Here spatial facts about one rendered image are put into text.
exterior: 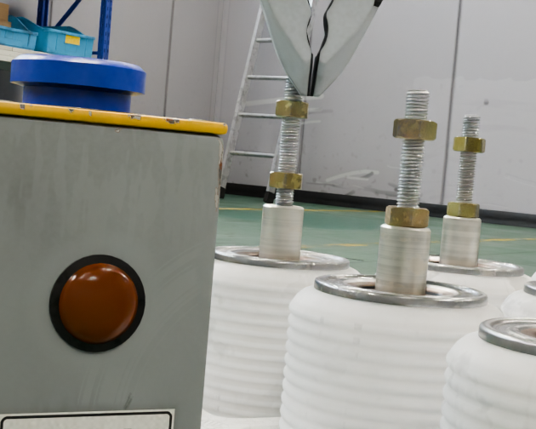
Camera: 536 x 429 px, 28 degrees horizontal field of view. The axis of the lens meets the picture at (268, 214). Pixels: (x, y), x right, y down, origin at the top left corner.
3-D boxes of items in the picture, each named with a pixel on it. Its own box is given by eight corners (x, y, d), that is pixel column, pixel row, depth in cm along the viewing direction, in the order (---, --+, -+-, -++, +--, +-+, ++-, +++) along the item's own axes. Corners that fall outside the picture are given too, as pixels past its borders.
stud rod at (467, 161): (447, 243, 63) (459, 114, 62) (459, 243, 63) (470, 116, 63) (460, 244, 62) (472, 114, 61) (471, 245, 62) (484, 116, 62)
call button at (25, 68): (161, 134, 31) (166, 65, 31) (25, 122, 29) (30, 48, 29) (117, 133, 35) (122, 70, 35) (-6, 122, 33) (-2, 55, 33)
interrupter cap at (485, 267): (366, 264, 63) (367, 252, 63) (453, 265, 68) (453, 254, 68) (462, 282, 57) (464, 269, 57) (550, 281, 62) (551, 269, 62)
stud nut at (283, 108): (300, 119, 58) (302, 104, 58) (315, 118, 57) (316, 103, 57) (268, 115, 57) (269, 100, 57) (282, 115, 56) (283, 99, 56)
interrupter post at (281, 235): (310, 269, 57) (315, 208, 57) (280, 270, 56) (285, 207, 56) (276, 263, 59) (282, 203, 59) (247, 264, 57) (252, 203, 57)
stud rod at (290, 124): (287, 217, 58) (299, 78, 58) (294, 219, 57) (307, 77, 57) (270, 216, 57) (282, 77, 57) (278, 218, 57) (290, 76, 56)
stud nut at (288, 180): (294, 188, 58) (295, 173, 58) (308, 190, 57) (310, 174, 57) (262, 185, 58) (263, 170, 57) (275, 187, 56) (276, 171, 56)
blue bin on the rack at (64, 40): (-10, 52, 633) (-8, 17, 631) (39, 60, 663) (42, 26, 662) (47, 53, 603) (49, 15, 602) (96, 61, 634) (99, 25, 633)
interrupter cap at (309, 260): (377, 274, 58) (378, 261, 58) (283, 277, 52) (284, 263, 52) (274, 257, 63) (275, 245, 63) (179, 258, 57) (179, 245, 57)
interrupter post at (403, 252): (364, 300, 46) (371, 224, 46) (381, 295, 48) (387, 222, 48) (418, 307, 45) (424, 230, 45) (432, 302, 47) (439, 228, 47)
